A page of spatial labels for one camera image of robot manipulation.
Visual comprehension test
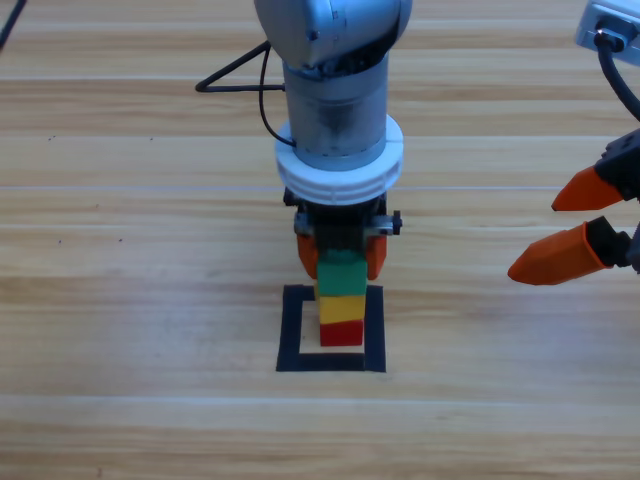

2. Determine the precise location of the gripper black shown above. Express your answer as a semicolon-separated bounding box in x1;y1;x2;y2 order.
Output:
282;187;404;281
507;127;640;287

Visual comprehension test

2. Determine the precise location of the green wooden block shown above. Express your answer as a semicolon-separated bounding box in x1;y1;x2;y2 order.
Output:
316;248;369;300

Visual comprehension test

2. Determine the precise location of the yellow wooden block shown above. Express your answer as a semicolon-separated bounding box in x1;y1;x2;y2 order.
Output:
318;293;366;325

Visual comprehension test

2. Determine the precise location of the red wooden block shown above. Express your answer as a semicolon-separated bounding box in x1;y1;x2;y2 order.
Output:
319;319;365;348

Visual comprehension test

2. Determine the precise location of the black tape square outline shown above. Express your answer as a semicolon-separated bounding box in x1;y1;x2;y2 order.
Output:
275;283;387;374

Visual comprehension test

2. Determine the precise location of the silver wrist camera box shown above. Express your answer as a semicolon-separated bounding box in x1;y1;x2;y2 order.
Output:
574;0;640;65

